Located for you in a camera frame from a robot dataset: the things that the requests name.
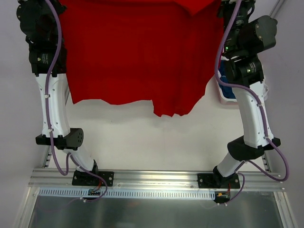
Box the blue t shirt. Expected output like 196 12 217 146
218 60 236 99

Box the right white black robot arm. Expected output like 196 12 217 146
213 0 281 181

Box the white t shirt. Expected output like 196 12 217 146
263 82 269 100

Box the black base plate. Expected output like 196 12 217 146
197 173 240 189
72 171 114 187

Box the white laundry basket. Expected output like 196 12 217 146
217 83 237 105

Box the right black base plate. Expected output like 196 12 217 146
197 173 240 189

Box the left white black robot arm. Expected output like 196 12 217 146
16 0 98 176

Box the red t shirt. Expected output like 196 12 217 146
60 0 224 116

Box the white slotted cable duct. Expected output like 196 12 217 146
38 187 216 200

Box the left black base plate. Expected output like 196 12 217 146
72 171 114 187

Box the aluminium mounting rail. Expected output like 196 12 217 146
28 168 285 192

